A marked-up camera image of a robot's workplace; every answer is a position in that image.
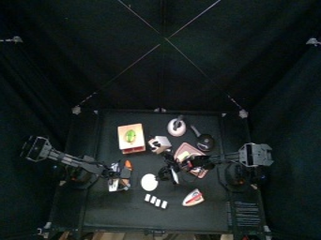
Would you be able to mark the white cube with black holes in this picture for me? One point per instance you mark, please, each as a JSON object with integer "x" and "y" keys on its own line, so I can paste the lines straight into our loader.
{"x": 160, "y": 144}

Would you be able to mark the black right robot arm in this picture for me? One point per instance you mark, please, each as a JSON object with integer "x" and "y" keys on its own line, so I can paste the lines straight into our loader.
{"x": 247, "y": 156}

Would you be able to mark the small white round plate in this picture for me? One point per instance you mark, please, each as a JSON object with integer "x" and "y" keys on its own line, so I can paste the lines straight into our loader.
{"x": 149, "y": 182}

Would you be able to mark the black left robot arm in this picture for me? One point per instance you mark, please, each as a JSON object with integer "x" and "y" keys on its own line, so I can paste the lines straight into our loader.
{"x": 63, "y": 158}

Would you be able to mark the orange toy carrot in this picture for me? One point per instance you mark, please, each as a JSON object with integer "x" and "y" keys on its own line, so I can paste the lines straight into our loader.
{"x": 129, "y": 164}

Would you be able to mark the black toy frying pan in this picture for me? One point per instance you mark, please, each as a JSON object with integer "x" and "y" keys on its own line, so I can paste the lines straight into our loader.
{"x": 205, "y": 142}

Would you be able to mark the wooden box with green insert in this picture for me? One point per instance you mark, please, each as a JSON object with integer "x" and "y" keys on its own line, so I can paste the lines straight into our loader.
{"x": 131, "y": 138}

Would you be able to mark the white printed label sticker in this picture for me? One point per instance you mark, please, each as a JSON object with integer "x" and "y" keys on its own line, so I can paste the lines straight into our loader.
{"x": 247, "y": 213}

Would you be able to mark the metal frame corner bracket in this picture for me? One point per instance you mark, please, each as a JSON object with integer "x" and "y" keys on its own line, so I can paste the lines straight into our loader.
{"x": 160, "y": 109}
{"x": 16, "y": 39}
{"x": 244, "y": 113}
{"x": 75, "y": 109}
{"x": 312, "y": 41}

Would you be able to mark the white segmented block strip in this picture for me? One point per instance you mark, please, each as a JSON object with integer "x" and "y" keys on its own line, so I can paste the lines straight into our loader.
{"x": 156, "y": 201}

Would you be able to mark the pink triangular tray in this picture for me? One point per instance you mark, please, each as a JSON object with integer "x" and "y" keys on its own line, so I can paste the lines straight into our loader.
{"x": 189, "y": 149}

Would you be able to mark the grey toy utensil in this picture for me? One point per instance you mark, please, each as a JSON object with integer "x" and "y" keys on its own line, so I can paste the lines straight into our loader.
{"x": 178, "y": 123}

